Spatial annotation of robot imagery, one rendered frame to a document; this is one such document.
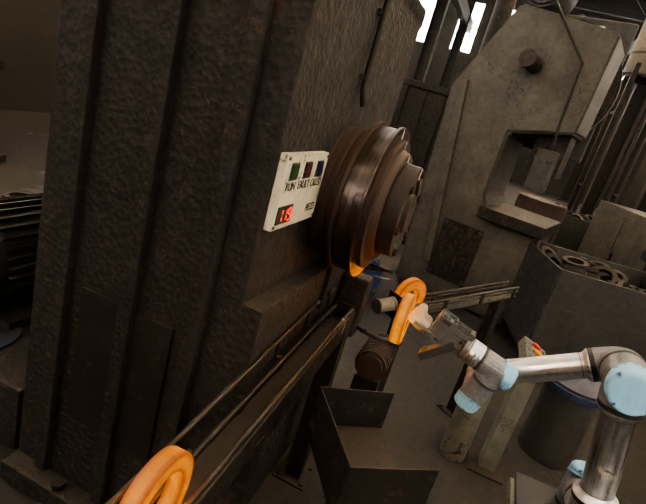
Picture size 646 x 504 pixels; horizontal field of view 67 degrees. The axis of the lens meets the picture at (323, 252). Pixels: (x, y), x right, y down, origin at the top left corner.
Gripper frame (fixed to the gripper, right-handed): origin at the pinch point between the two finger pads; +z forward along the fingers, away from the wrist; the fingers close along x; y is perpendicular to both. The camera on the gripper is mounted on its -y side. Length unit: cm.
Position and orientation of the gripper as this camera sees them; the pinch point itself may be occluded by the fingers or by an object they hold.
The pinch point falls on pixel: (405, 312)
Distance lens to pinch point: 148.9
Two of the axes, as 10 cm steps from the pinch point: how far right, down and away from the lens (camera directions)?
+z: -8.0, -5.7, 1.8
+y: 4.9, -8.0, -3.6
